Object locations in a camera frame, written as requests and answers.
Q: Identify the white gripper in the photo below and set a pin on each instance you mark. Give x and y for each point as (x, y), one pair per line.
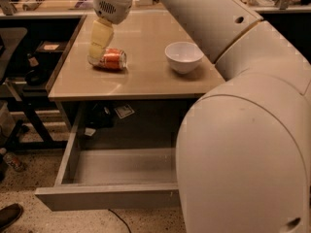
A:
(112, 8)

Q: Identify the red coke can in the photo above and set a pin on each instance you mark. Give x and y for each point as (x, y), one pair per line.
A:
(111, 59)

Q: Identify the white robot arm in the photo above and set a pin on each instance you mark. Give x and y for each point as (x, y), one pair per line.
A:
(243, 149)

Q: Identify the grey cabinet with beige top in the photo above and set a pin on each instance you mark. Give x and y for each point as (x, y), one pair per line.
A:
(143, 36)

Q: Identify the grey open drawer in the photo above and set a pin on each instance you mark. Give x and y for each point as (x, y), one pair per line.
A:
(128, 166)

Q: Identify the white paper tag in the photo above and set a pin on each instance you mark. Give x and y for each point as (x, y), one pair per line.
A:
(124, 111)

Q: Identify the white bowl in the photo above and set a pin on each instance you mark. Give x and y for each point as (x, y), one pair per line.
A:
(183, 57)

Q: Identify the grey chair at left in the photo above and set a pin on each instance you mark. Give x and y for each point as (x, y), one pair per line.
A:
(11, 37)

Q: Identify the plastic bottle on floor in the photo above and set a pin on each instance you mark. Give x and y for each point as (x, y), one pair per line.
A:
(12, 160)

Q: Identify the black side table frame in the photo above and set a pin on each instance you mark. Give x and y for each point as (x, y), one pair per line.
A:
(13, 143)

